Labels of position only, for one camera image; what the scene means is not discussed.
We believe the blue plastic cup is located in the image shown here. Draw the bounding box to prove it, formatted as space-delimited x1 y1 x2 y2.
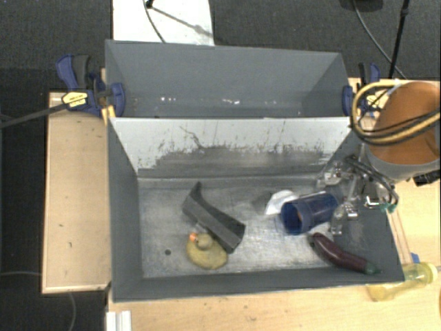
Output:
280 191 340 236

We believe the black cylinder on white bracket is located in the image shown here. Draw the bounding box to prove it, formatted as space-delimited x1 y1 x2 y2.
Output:
412 170 441 188

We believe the yellow toy duck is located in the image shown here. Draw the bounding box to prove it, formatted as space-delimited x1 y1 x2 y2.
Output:
185 232 229 271

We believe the pale wood board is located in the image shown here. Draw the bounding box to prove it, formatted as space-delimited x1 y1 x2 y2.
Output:
41 91 113 294

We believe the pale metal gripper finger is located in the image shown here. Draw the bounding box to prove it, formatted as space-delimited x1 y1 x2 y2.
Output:
316 161 346 190
330 202 360 237

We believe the purple toy aubergine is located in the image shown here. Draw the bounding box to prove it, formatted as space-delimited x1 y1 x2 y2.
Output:
307 232 382 276

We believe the grey metal bin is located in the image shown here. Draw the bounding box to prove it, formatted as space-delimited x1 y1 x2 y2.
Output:
104 39 406 303

